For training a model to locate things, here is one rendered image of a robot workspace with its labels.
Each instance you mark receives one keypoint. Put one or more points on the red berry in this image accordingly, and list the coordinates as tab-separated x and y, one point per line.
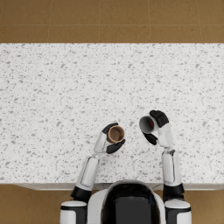
151	123

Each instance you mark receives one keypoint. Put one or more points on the brown paper cup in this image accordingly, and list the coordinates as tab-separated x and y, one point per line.
115	134

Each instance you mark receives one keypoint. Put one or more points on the white cup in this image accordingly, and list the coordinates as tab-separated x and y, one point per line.
148	124

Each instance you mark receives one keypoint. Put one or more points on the robot body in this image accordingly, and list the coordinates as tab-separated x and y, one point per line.
129	202

